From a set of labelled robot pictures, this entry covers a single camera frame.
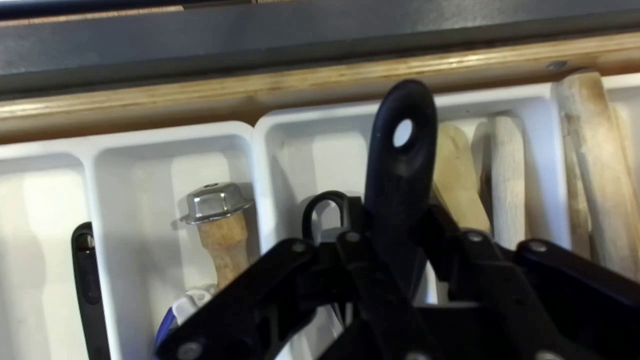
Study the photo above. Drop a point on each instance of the grey wooden kitchen drawer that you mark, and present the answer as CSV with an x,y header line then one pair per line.
x,y
267,40

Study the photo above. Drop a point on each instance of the wooden turner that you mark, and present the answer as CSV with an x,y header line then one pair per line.
x,y
592,152

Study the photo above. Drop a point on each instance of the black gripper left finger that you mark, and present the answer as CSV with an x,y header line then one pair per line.
x,y
253,286

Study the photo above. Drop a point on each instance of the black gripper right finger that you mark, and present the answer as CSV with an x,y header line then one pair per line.
x,y
567,286

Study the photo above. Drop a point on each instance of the white plastic drawer organiser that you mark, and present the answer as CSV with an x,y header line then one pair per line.
x,y
40,266

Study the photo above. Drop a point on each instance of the black plastic spatula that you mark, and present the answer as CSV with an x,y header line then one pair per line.
x,y
400,186

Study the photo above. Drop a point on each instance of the wooden spoon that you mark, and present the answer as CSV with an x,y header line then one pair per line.
x,y
456,173

